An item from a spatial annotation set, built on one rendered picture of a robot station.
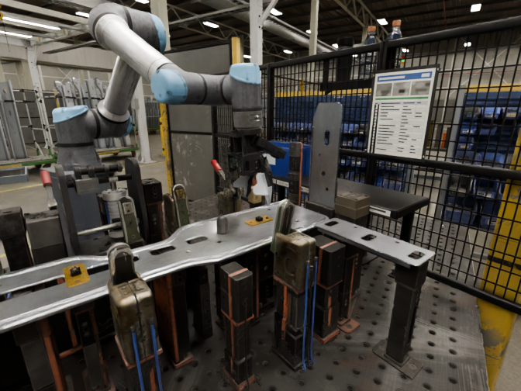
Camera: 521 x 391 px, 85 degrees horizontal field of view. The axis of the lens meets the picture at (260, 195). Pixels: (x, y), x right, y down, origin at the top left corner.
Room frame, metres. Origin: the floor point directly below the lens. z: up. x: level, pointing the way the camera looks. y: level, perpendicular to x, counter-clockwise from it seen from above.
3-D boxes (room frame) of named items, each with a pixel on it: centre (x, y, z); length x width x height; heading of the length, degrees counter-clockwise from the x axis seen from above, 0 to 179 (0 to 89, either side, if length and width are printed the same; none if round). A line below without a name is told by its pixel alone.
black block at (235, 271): (0.54, 0.05, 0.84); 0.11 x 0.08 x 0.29; 38
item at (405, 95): (1.06, -0.49, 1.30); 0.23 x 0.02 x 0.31; 38
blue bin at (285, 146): (1.37, -0.09, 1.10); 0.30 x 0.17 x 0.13; 45
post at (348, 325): (0.73, -0.24, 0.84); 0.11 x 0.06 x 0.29; 38
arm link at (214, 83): (0.81, 0.13, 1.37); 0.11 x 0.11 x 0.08; 53
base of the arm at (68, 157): (1.11, 0.71, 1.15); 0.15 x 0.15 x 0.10
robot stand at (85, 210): (1.11, 0.71, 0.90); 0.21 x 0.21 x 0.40; 57
